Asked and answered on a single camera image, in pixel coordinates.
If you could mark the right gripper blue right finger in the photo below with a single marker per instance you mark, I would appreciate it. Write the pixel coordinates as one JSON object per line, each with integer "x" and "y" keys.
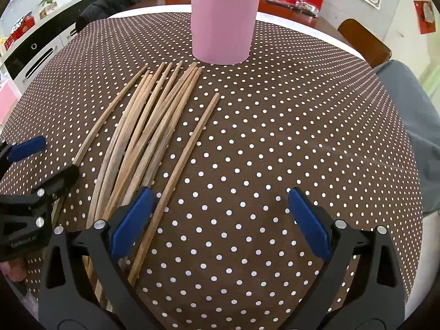
{"x": 313, "y": 222}

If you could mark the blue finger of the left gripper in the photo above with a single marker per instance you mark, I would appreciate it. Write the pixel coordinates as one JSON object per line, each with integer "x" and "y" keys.
{"x": 26, "y": 149}

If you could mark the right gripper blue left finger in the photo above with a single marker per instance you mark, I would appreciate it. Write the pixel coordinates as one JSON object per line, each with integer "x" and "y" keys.
{"x": 128, "y": 221}

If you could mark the white black kitchen cabinet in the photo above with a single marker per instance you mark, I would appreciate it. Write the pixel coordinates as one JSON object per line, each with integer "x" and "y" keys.
{"x": 27, "y": 56}

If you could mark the person's left hand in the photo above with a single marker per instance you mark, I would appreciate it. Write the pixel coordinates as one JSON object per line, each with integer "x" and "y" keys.
{"x": 14, "y": 269}

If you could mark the loose wooden chopstick far left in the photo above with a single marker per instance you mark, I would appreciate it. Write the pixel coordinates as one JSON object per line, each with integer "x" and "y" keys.
{"x": 103, "y": 118}

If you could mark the loose wooden chopstick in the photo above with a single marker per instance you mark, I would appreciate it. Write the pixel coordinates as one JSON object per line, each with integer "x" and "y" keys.
{"x": 168, "y": 190}
{"x": 103, "y": 118}

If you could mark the loose wooden chopstick right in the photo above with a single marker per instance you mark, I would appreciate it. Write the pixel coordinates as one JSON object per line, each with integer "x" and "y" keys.
{"x": 168, "y": 190}

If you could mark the brown polka dot tablecloth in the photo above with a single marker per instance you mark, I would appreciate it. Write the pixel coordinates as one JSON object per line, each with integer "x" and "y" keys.
{"x": 298, "y": 113}

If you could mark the small potted green plant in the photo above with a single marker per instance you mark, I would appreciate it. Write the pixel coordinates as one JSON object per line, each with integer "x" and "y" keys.
{"x": 47, "y": 6}

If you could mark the grey trouser leg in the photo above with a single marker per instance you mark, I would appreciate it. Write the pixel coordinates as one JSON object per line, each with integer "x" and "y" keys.
{"x": 421, "y": 121}

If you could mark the black jacket on chair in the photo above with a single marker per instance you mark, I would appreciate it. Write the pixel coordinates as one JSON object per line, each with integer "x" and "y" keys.
{"x": 102, "y": 9}

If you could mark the clear plastic package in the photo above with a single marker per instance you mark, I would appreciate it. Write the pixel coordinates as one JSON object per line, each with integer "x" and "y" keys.
{"x": 307, "y": 8}

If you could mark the pink cylindrical utensil holder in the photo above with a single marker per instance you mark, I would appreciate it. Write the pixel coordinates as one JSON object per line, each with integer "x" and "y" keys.
{"x": 222, "y": 30}

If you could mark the red wall decoration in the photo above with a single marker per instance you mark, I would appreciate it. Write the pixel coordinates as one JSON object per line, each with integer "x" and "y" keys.
{"x": 426, "y": 16}

